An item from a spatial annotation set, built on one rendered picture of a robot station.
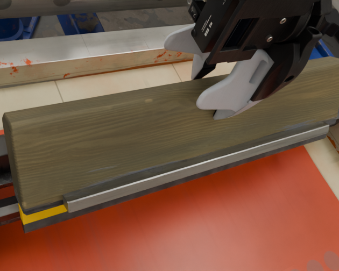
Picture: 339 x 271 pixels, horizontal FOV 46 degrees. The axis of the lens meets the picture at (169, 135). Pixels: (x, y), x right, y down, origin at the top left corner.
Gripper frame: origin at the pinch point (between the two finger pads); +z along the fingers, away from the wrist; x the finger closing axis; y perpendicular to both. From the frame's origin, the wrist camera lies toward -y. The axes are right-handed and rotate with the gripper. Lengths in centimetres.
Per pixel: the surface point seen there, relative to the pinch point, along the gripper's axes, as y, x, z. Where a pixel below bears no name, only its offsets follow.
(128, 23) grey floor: -67, -114, 109
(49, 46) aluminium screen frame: 9.7, -16.0, 10.1
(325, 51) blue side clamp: -29.2, -7.8, 8.4
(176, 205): 1.9, 5.5, 13.7
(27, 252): 17.8, 5.1, 13.6
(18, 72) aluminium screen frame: 13.8, -13.8, 11.1
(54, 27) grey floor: -30, -115, 109
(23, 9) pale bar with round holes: 11.4, -20.7, 8.7
